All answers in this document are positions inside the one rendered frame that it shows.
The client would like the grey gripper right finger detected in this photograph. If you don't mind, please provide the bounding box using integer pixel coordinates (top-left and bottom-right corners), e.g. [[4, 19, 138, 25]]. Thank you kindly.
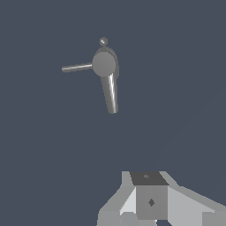
[[151, 170, 226, 226]]

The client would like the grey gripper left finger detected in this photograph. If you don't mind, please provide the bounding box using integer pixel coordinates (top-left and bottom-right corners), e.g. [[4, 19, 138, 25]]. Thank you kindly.
[[96, 170, 153, 226]]

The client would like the thin grey faucet handle rod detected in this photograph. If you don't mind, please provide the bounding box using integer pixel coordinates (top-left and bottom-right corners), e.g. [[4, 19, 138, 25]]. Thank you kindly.
[[61, 62, 94, 73], [99, 36, 109, 48]]

